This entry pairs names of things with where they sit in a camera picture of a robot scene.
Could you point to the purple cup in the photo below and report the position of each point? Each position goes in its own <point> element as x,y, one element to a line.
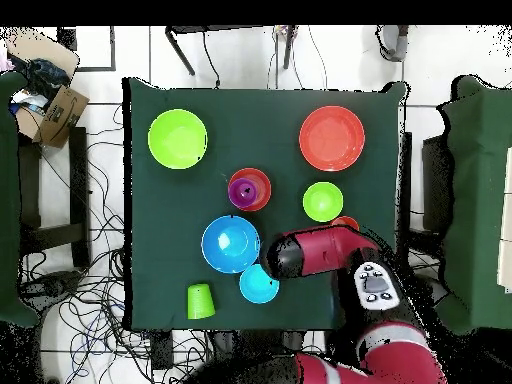
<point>242,194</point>

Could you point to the small orange bowl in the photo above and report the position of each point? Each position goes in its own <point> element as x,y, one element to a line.
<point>262,188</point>

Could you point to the green cup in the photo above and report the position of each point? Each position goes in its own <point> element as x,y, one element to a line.
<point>200,302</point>

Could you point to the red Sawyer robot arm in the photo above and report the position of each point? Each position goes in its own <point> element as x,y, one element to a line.
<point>324,250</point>

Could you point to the large blue bowl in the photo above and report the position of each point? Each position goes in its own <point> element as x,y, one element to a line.
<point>230,244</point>

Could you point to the small green bowl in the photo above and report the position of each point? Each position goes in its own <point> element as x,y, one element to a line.
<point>322,202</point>

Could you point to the small turquoise bowl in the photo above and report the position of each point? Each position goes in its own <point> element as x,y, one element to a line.
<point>256,288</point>

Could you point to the dark green tablecloth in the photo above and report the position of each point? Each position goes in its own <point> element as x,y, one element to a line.
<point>168,200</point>

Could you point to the orange cup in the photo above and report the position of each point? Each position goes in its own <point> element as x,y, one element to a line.
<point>346,222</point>

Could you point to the large orange bowl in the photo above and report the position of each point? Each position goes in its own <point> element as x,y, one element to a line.
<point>332,138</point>

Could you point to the large green bowl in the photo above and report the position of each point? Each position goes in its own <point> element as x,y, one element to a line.
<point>178,138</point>

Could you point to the black bench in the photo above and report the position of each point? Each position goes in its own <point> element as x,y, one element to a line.
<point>80,180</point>

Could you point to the black box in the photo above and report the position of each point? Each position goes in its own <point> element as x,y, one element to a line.
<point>436,180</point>

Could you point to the printed cardboard box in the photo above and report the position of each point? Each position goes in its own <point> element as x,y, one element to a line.
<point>60,116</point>

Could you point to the person's foot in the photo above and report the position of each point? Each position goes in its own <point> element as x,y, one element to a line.
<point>394,42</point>

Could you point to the green cloth covered table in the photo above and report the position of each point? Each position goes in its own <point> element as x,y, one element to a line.
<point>476,200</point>
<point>8,200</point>

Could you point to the white board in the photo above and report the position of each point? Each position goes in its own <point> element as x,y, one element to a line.
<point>506,220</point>

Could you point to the plain cardboard box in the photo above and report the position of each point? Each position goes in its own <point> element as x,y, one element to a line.
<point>44,48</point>

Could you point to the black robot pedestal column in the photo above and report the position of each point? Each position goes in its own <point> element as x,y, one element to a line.
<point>260,344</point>

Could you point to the black table frame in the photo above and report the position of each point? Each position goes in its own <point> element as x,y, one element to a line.
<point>288,44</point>

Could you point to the grey pedestal leg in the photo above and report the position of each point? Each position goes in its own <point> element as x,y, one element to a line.
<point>438,294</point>
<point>52,284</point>

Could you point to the black square frame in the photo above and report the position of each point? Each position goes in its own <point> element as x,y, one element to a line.
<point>67,38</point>

